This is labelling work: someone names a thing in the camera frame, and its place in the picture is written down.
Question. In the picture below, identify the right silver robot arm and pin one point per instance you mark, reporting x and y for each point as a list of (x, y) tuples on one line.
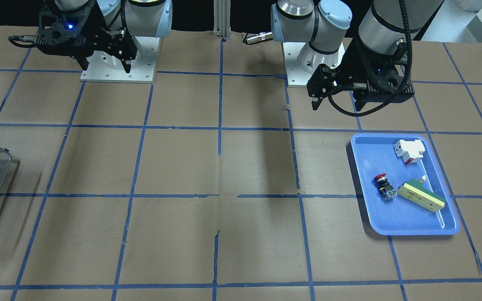
[(148, 18)]

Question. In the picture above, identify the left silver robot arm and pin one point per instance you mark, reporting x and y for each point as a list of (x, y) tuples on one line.
[(324, 26)]

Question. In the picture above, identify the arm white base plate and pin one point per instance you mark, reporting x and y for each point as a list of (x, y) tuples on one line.
[(301, 61), (105, 68)]

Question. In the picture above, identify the aluminium frame post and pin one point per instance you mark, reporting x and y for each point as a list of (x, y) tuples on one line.
[(221, 27)]

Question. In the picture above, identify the white circuit breaker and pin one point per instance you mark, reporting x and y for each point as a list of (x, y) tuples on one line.
[(410, 151)]

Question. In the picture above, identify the red emergency stop button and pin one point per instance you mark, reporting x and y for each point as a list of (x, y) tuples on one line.
[(385, 189)]

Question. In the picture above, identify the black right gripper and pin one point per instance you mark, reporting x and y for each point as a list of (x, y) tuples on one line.
[(95, 26)]

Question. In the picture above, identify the blue plastic tray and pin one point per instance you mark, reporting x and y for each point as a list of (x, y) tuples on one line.
[(374, 154)]

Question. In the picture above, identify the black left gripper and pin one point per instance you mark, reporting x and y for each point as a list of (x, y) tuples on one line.
[(352, 62)]

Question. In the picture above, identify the yellow green terminal block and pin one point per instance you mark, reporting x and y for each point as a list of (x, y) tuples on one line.
[(415, 191)]

